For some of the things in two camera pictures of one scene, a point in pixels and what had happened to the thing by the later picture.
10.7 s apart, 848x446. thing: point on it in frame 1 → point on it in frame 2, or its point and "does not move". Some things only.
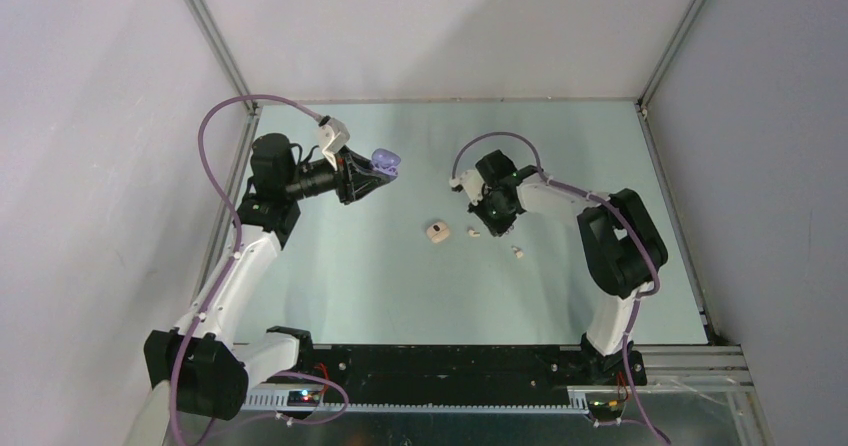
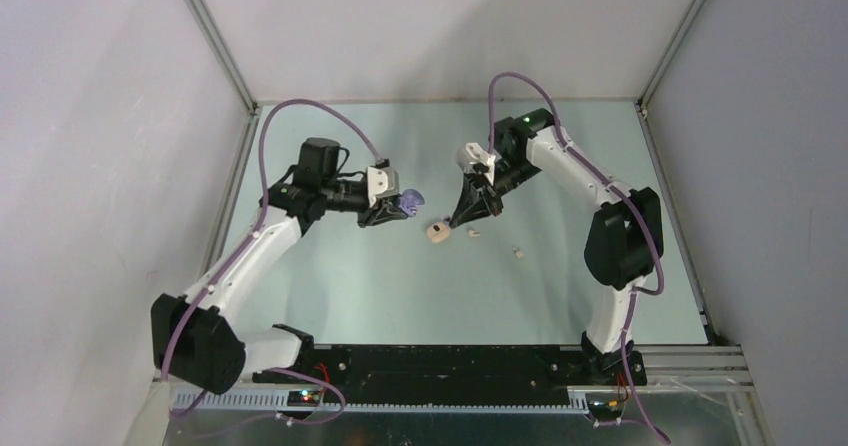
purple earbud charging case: x=386 y=161 → x=410 y=200
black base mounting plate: x=460 y=374 does not move
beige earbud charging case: x=438 y=232 does not move
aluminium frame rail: x=710 y=367 does not move
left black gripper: x=356 y=177 → x=382 y=210
